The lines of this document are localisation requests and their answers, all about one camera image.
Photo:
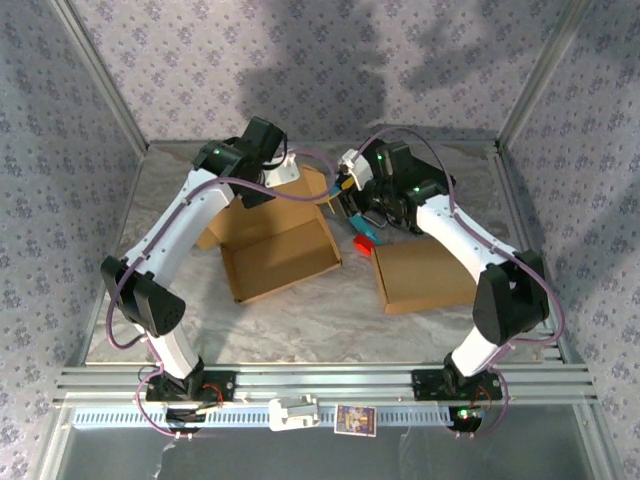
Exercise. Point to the brown cardboard box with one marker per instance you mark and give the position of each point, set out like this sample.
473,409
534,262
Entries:
285,260
420,280

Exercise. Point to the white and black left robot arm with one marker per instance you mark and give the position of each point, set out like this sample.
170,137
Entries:
185,220

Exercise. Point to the red rectangular block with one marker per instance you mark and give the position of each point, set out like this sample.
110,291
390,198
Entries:
364,245

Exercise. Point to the small picture card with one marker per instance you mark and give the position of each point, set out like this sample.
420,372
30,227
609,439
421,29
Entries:
355,420

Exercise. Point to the black controller board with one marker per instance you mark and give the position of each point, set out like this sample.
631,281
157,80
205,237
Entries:
465,422
182,415

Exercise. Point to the grey metal panel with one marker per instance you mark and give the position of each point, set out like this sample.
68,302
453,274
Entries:
350,455

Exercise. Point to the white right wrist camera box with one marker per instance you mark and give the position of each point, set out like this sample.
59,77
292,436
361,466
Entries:
357,170

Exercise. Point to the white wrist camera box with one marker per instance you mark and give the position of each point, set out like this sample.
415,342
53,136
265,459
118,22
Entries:
357,170
282,172

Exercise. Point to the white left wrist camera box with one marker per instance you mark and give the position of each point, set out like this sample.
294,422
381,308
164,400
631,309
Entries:
282,172

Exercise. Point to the aluminium side rail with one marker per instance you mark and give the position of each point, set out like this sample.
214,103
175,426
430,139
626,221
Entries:
126,200
525,225

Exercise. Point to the aluminium frame post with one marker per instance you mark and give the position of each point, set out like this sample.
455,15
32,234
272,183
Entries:
101,75
543,75

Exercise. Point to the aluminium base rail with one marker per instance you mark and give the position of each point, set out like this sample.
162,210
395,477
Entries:
325,380

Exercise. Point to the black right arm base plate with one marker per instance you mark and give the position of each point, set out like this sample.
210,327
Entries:
425,385

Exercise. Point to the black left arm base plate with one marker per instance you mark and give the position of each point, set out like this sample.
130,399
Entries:
225,385

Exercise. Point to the white plastic bracket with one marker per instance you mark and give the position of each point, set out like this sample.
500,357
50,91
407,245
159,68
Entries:
292,415

